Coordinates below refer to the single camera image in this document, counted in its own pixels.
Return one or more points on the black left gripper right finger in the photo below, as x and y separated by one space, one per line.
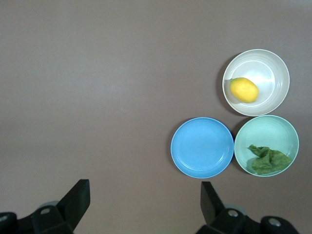
212 207

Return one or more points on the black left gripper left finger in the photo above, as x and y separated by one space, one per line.
73 204

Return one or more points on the yellow lemon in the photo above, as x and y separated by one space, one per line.
244 90

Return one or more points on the green lettuce leaf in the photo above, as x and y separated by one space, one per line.
268 161

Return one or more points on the blue round plate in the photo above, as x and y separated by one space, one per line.
201 147

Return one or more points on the mint green round plate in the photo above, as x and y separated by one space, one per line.
265 132

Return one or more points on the beige round plate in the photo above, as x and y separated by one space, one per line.
268 73

